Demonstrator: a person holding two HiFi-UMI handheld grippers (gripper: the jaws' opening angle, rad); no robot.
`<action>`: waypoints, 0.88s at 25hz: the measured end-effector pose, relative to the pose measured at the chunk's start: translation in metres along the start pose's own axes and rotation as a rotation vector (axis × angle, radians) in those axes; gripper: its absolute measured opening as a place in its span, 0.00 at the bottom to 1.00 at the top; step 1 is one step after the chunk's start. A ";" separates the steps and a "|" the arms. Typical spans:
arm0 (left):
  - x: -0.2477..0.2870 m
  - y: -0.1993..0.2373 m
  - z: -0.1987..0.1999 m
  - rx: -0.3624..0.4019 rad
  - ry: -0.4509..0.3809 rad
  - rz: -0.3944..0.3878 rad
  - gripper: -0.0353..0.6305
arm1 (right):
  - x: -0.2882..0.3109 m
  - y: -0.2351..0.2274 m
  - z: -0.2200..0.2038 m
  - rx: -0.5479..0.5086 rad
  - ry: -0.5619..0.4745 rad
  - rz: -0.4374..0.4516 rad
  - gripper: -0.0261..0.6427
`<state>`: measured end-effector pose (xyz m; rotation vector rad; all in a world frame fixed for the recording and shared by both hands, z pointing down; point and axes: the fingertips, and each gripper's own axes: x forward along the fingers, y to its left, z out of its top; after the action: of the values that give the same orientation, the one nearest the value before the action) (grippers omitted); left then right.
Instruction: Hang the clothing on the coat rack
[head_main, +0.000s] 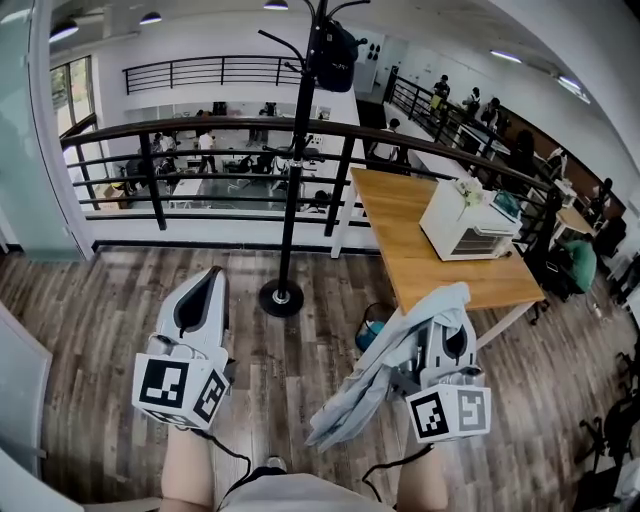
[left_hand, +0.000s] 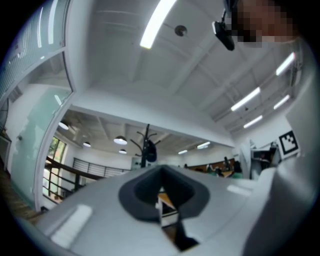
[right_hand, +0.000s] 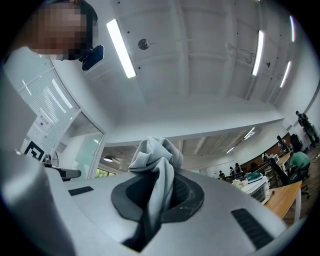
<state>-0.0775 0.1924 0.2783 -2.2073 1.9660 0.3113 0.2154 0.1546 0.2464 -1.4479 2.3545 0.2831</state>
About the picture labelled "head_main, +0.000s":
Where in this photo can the blue bucket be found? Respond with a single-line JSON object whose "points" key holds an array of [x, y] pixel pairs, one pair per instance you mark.
{"points": [[372, 332]]}

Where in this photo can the person's black trouser leg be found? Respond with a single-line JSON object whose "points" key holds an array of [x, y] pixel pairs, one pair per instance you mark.
{"points": [[257, 477]]}

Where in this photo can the white framed panel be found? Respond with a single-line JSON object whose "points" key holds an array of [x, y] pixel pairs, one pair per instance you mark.
{"points": [[20, 380]]}

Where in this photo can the dark pendant lamp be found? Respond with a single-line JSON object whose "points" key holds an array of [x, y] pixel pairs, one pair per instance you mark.
{"points": [[150, 19], [276, 4], [64, 31]]}

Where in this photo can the light grey garment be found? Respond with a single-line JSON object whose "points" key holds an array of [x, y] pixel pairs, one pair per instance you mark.
{"points": [[370, 380]]}

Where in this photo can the black office chair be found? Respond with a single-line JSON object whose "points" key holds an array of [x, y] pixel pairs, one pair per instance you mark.
{"points": [[617, 425]]}

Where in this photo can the black balcony railing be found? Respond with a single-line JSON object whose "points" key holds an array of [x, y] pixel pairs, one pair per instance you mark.
{"points": [[200, 59]]}

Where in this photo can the green chair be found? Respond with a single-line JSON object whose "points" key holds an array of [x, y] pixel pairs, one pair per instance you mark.
{"points": [[584, 265]]}

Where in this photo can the person's grey shoe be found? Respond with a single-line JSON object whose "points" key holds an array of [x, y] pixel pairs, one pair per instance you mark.
{"points": [[276, 463]]}

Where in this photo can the wooden table with white legs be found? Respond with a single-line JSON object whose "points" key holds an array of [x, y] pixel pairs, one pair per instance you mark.
{"points": [[400, 225]]}

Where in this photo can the white slatted box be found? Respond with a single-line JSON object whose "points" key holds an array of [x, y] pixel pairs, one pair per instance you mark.
{"points": [[450, 220]]}

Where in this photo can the navy blue cap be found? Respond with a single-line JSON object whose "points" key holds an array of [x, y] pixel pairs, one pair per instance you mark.
{"points": [[337, 60]]}

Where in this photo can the small wooden desk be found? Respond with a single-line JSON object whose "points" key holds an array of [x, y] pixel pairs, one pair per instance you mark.
{"points": [[572, 220]]}

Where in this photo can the black wall-mounted shapes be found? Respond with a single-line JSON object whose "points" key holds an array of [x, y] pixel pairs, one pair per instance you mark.
{"points": [[374, 51]]}

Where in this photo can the person's left forearm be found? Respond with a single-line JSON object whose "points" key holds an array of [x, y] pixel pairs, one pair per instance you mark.
{"points": [[187, 475]]}

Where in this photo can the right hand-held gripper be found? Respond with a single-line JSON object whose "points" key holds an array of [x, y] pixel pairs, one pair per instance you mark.
{"points": [[450, 415]]}

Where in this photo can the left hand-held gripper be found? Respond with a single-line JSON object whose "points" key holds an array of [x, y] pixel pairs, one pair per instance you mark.
{"points": [[162, 385]]}

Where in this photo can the large window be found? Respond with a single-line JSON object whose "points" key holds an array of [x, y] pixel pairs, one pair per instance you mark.
{"points": [[80, 90]]}

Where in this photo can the black walkway railing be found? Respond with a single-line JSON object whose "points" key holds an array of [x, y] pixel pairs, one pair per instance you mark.
{"points": [[415, 89]]}

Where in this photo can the glass partition with white frame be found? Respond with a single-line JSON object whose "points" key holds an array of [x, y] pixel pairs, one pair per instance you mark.
{"points": [[20, 150]]}

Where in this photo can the ceiling light strip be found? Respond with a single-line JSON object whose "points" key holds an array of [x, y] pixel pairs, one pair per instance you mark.
{"points": [[574, 87], [506, 56]]}

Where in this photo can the person's light grey shirt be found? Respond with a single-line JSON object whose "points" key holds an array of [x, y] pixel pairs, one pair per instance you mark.
{"points": [[305, 495]]}

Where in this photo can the black coat rack stand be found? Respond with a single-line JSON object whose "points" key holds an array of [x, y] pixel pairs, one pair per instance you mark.
{"points": [[295, 175]]}

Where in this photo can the person's right forearm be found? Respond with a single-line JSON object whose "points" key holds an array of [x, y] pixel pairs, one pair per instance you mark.
{"points": [[422, 480]]}

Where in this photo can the black railing with brown handrail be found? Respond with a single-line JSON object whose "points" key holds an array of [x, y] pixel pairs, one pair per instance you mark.
{"points": [[225, 125]]}

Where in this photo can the teal packet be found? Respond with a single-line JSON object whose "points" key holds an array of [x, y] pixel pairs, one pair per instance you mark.
{"points": [[506, 204]]}

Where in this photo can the pale flower bunch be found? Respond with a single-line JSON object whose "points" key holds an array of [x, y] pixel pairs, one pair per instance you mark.
{"points": [[469, 192]]}

